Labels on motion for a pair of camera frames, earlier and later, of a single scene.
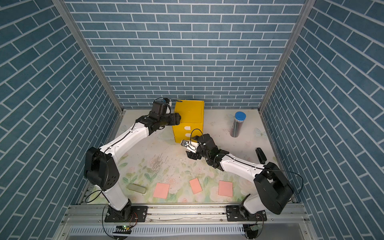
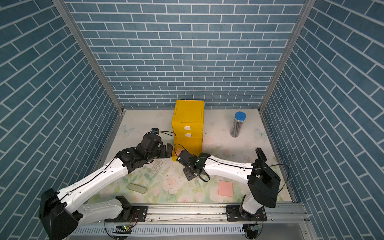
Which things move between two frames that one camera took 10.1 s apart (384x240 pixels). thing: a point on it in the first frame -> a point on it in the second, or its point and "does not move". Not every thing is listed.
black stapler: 261,156 does not move
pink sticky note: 225,188 does not move
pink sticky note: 161,190 -> 178,151
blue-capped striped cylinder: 240,117 does not move
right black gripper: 193,155 -> 186,174
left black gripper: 175,119 -> 164,154
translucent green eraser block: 137,188 does not move
